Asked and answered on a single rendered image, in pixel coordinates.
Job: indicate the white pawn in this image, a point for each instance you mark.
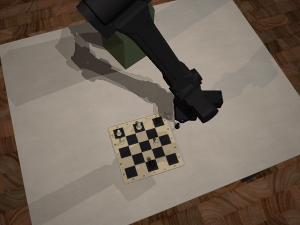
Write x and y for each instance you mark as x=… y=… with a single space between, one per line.
x=121 y=141
x=118 y=133
x=156 y=142

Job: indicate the black and cream chessboard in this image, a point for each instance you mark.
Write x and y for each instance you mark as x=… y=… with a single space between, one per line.
x=138 y=149

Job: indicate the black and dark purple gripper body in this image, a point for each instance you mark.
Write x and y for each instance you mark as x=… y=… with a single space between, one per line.
x=180 y=111

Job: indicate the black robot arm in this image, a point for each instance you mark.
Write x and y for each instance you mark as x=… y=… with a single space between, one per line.
x=132 y=18

